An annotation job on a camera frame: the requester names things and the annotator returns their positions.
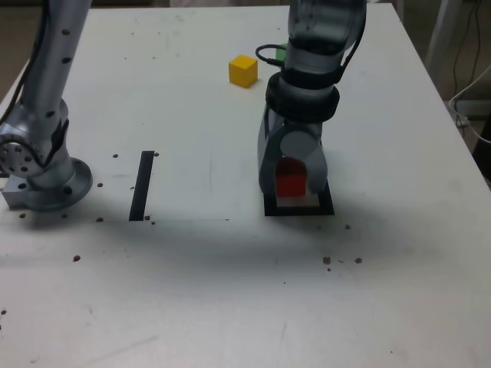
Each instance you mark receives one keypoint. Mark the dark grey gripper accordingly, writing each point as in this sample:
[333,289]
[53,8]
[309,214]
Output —
[303,125]

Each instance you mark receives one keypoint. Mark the red cube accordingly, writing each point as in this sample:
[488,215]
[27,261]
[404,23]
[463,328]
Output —
[290,182]

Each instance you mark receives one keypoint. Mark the yellow cube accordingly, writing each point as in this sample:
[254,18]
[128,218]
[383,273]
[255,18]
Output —
[242,72]

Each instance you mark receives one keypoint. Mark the green cube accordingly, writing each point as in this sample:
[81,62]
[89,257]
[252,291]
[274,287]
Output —
[282,53]

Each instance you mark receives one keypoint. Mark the black tape square outline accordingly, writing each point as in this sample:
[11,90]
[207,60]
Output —
[299,211]

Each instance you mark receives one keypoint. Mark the black tape strip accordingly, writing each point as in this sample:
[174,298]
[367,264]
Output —
[141,188]

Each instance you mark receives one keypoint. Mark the white furniture leg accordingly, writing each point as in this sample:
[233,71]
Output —
[441,38]

